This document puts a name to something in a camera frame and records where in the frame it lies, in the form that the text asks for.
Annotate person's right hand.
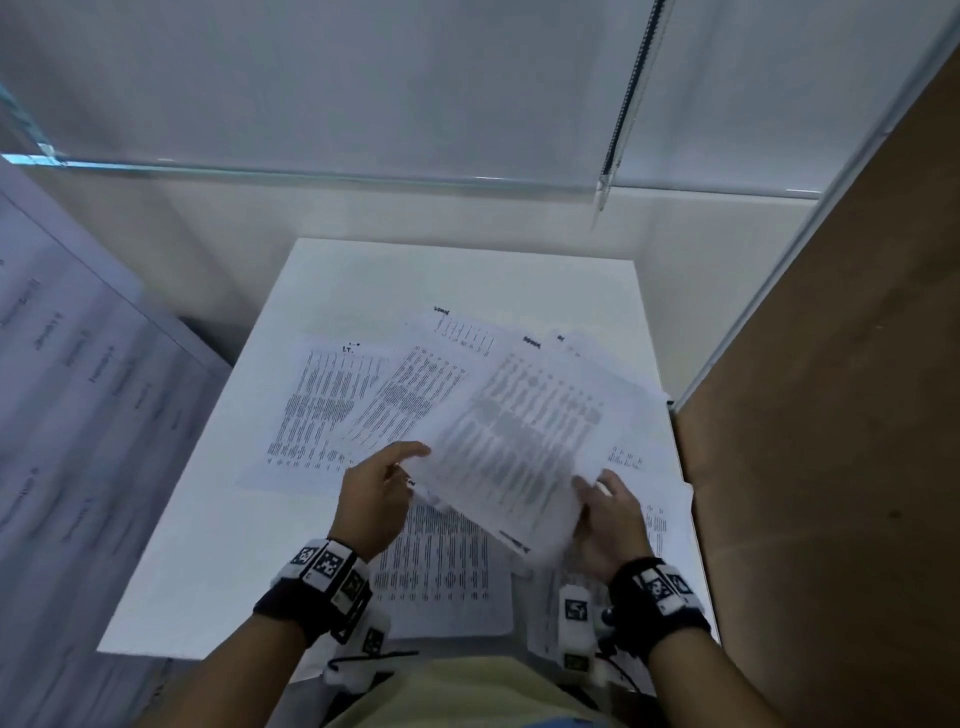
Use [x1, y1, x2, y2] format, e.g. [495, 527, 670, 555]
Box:
[571, 470, 655, 585]

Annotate white metal frame strip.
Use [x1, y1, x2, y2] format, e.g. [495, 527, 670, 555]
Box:
[667, 14, 960, 414]

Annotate person's left forearm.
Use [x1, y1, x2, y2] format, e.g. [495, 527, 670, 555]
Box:
[149, 614, 331, 728]

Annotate black left camera cable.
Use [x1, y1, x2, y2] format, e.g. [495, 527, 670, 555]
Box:
[326, 648, 421, 676]

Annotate brown wooden board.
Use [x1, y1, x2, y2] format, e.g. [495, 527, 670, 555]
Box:
[672, 44, 960, 728]

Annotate black right wrist band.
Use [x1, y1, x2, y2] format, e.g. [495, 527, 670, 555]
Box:
[607, 557, 712, 665]

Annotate person's right forearm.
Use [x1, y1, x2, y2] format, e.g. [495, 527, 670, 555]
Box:
[648, 626, 789, 728]

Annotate white printed paper sheets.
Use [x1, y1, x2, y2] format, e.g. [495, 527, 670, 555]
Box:
[238, 303, 695, 639]

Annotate narrow frosted glass panel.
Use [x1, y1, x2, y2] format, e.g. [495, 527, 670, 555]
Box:
[611, 0, 960, 200]

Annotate printed paper sheet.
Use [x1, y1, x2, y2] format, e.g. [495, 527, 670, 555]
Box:
[408, 341, 673, 564]

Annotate black camera cable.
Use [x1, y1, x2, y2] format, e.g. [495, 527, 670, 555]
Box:
[599, 644, 643, 695]
[326, 648, 421, 676]

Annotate black wrist band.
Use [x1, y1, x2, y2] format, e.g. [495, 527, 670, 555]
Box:
[253, 538, 374, 648]
[607, 557, 712, 665]

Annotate large printed calendar board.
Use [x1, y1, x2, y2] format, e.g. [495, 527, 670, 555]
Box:
[0, 161, 232, 728]

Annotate person's cream shirt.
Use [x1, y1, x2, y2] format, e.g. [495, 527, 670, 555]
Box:
[329, 656, 624, 728]

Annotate person's left hand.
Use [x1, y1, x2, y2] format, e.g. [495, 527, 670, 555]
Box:
[328, 440, 433, 564]

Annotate black glass joint strip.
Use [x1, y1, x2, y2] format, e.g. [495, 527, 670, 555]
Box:
[590, 0, 669, 230]

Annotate black left wrist band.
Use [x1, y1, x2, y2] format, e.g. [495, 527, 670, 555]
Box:
[253, 538, 374, 648]

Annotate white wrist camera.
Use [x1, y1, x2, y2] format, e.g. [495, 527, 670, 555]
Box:
[556, 584, 618, 676]
[322, 599, 395, 688]

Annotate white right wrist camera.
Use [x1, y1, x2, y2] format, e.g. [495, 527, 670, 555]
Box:
[556, 584, 618, 676]

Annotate black right camera cable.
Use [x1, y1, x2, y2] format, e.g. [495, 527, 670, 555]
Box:
[599, 644, 643, 695]

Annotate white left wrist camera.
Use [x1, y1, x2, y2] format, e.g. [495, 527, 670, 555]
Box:
[322, 599, 395, 688]

